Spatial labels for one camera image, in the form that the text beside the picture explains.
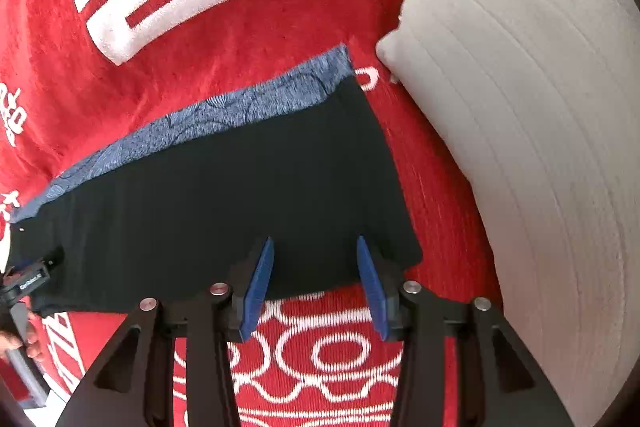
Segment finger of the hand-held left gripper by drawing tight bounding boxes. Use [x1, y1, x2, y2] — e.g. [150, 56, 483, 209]
[42, 246, 66, 269]

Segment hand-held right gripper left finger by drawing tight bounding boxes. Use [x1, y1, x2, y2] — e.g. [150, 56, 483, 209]
[55, 236, 276, 427]

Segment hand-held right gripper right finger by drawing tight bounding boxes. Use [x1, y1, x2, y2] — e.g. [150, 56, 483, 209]
[356, 235, 574, 427]

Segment black pants with blue waistband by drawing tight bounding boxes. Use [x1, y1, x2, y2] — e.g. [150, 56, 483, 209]
[9, 44, 424, 315]

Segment person's left hand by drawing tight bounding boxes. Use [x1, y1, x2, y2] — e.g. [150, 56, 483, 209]
[0, 312, 47, 362]

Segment grey ribbed pillow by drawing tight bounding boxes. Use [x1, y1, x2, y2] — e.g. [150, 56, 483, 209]
[375, 0, 640, 427]

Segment red printed blanket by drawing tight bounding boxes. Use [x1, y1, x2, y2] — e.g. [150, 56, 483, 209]
[0, 0, 506, 427]

